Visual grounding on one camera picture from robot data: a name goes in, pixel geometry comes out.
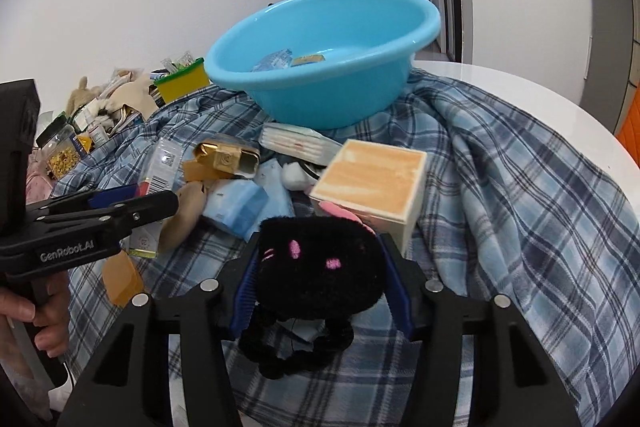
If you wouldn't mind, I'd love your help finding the orange chair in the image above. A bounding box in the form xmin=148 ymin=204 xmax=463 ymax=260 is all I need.
xmin=616 ymin=82 xmax=640 ymax=168

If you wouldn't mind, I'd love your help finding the clear jar of yellow bits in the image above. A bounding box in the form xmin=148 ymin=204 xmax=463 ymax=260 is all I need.
xmin=35 ymin=116 xmax=82 ymax=180

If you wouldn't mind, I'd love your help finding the clear barcode packet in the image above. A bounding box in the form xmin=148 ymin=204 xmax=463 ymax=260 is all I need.
xmin=140 ymin=139 xmax=183 ymax=198

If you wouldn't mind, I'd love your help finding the light blue box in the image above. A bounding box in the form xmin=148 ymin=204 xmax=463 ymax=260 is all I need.
xmin=202 ymin=181 xmax=271 ymax=238

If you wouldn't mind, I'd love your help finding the wooden box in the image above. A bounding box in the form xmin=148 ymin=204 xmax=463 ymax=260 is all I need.
xmin=308 ymin=138 xmax=429 ymax=258

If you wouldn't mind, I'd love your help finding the beige plush piece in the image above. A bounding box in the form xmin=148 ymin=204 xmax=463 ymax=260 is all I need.
xmin=160 ymin=181 xmax=216 ymax=254

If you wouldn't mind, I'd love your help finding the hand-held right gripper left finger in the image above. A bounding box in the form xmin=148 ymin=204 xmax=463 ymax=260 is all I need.
xmin=56 ymin=233 xmax=261 ymax=427

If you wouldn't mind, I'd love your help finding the white cotton pad pack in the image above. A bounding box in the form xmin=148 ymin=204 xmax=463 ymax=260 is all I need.
xmin=260 ymin=122 xmax=343 ymax=168

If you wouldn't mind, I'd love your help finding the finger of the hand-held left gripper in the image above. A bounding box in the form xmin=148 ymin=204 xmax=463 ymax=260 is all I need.
xmin=35 ymin=190 xmax=180 ymax=242
xmin=27 ymin=184 xmax=151 ymax=219

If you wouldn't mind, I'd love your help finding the gold foil packet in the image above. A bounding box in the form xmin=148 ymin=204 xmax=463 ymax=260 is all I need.
xmin=194 ymin=141 xmax=261 ymax=180

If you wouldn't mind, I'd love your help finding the white wet wipes pack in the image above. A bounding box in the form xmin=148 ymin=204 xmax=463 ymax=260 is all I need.
xmin=255 ymin=158 xmax=297 ymax=243

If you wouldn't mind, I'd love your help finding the blue plastic basin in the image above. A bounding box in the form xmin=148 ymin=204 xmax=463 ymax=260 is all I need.
xmin=204 ymin=0 xmax=442 ymax=131

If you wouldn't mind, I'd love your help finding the tan plush rabbit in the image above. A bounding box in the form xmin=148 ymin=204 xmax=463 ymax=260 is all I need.
xmin=69 ymin=77 xmax=102 ymax=114

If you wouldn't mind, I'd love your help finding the pink quilted bag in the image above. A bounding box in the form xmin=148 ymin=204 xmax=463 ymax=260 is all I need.
xmin=24 ymin=147 xmax=57 ymax=204

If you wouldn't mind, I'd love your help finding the pink plastic case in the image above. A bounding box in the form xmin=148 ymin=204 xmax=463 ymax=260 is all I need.
xmin=320 ymin=201 xmax=376 ymax=235

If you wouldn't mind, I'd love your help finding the black plush spider toy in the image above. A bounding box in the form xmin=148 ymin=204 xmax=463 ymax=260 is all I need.
xmin=237 ymin=215 xmax=386 ymax=380

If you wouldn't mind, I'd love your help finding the pile of assorted packets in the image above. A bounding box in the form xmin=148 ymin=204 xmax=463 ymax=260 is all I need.
xmin=67 ymin=67 xmax=161 ymax=142

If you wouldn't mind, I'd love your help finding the small white round object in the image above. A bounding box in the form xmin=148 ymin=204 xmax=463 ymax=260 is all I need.
xmin=280 ymin=162 xmax=313 ymax=191

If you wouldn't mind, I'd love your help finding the person's left hand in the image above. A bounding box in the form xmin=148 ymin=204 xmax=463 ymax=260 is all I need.
xmin=0 ymin=274 xmax=71 ymax=358

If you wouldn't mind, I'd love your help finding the yellow-green plastic container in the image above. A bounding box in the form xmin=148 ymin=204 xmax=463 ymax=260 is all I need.
xmin=152 ymin=57 xmax=212 ymax=104

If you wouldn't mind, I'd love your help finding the black hair tie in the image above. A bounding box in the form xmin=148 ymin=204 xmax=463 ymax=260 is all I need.
xmin=299 ymin=161 xmax=329 ymax=182

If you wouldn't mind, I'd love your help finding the blue plaid cloth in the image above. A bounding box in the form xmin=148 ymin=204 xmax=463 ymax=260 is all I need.
xmin=50 ymin=69 xmax=640 ymax=427

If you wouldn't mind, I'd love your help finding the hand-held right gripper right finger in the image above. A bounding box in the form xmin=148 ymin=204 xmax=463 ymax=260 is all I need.
xmin=378 ymin=232 xmax=583 ymax=427

